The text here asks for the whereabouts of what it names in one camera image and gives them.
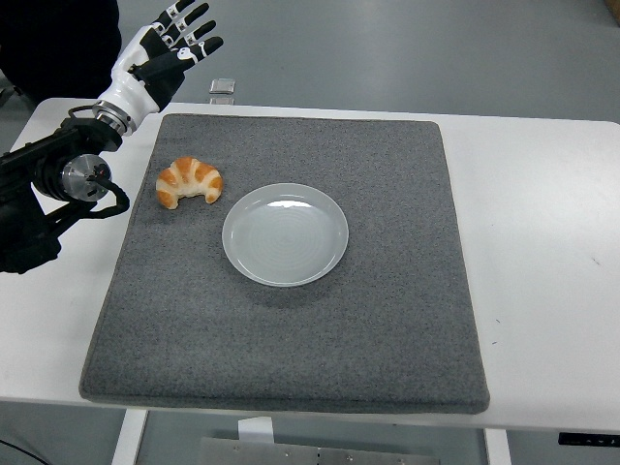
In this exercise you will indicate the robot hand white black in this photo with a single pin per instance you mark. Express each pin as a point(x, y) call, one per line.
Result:
point(130, 89)

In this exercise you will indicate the orange croissant bread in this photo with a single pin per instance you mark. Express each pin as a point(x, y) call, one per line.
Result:
point(186, 176)

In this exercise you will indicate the round pale grey plate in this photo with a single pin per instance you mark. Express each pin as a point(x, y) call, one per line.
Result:
point(286, 237)

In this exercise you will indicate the person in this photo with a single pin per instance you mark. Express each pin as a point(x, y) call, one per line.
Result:
point(53, 43)

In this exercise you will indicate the small metal floor socket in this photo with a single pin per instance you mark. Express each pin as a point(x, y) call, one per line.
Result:
point(223, 86)

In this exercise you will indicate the grey felt mat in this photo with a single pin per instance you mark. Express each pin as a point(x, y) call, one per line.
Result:
point(290, 339)

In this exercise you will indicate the white table leg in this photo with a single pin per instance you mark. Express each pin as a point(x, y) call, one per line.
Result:
point(497, 448)
point(128, 438)

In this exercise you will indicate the white paper tag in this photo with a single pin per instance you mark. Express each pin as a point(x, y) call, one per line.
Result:
point(255, 429)

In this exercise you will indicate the brown cardboard box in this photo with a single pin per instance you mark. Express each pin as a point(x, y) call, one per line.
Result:
point(614, 9)

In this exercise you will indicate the black table control panel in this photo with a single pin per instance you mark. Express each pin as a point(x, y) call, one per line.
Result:
point(588, 439)

